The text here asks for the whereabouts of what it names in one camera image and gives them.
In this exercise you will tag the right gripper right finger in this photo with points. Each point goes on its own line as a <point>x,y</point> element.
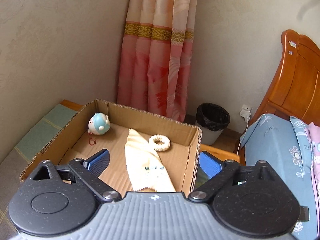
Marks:
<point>212,175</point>

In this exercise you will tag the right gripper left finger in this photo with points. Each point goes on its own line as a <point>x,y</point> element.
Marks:
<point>88,172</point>

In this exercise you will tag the open cardboard box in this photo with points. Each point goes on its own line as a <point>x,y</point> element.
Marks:
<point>73,141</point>

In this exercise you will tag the round blue white plush toy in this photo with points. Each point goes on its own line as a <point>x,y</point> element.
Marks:
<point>98,124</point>

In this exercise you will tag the cream yellow cloth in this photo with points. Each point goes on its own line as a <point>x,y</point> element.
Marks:
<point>144,166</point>

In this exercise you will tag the blue floral pillow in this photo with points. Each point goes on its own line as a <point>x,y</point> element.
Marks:
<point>286,146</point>

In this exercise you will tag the green grey checked mat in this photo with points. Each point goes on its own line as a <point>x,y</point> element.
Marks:
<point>19,157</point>

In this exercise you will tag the pink floral quilt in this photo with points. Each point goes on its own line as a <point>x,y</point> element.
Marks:
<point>315,139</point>

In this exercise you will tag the orange wooden headboard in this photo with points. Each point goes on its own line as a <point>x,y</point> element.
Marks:
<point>294,90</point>

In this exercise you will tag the pink patterned curtain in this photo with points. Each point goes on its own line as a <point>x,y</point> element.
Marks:
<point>156,56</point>

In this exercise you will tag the white wall socket charger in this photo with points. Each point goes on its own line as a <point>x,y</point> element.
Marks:
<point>246,112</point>

